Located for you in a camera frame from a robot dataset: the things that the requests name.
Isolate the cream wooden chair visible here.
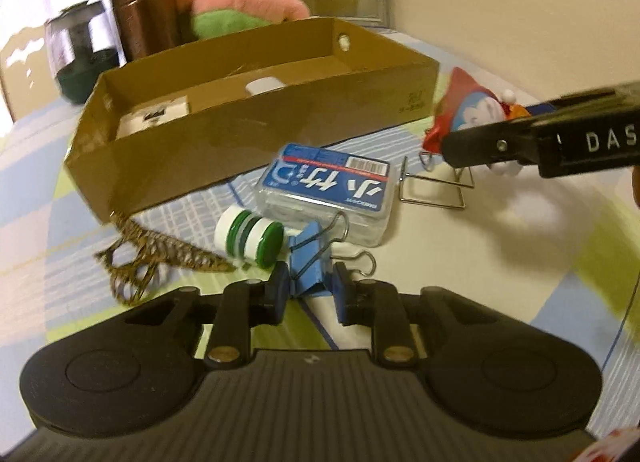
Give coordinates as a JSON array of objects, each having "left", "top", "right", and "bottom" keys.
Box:
[{"left": 0, "top": 24, "right": 58, "bottom": 125}]

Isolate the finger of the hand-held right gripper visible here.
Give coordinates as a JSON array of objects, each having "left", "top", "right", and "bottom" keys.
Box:
[
  {"left": 442, "top": 114, "right": 544, "bottom": 170},
  {"left": 542, "top": 84, "right": 640, "bottom": 115}
]

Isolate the green white spool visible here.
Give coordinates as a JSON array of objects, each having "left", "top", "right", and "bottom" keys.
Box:
[{"left": 214, "top": 205, "right": 287, "bottom": 270}]

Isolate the metal wire stand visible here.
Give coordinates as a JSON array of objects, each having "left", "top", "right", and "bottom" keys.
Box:
[{"left": 398, "top": 152, "right": 475, "bottom": 211}]

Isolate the white wall switch plate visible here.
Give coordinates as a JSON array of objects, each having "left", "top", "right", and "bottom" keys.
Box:
[{"left": 116, "top": 96, "right": 192, "bottom": 140}]

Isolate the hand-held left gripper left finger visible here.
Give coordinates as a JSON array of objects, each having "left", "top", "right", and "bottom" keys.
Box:
[{"left": 125, "top": 262, "right": 291, "bottom": 369}]

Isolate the glass jar with dark base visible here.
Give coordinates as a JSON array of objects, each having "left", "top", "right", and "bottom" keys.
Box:
[{"left": 44, "top": 0, "right": 121, "bottom": 105}]

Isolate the white charger with prongs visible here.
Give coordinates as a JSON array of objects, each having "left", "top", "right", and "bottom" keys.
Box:
[{"left": 245, "top": 76, "right": 287, "bottom": 96}]

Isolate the red white printed object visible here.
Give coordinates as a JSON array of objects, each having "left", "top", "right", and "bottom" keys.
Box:
[{"left": 575, "top": 424, "right": 640, "bottom": 462}]

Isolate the checked tablecloth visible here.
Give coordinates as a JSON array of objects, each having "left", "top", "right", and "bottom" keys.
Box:
[{"left": 0, "top": 29, "right": 640, "bottom": 448}]

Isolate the blue cat toy figure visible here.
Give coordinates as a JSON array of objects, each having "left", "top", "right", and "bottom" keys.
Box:
[{"left": 422, "top": 66, "right": 531, "bottom": 177}]

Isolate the brown cardboard box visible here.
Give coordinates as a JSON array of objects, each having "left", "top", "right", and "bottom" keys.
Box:
[{"left": 65, "top": 16, "right": 441, "bottom": 223}]

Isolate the brown metal thermos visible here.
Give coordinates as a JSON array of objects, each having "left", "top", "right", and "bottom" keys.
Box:
[{"left": 109, "top": 0, "right": 183, "bottom": 62}]

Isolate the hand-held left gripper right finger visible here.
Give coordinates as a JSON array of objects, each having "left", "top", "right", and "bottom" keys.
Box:
[{"left": 332, "top": 262, "right": 501, "bottom": 368}]

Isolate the blue binder clip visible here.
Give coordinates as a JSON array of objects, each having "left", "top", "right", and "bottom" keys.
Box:
[{"left": 287, "top": 212, "right": 377, "bottom": 299}]

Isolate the clear plastic box blue label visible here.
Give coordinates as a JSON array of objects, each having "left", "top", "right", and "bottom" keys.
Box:
[{"left": 254, "top": 143, "right": 396, "bottom": 247}]

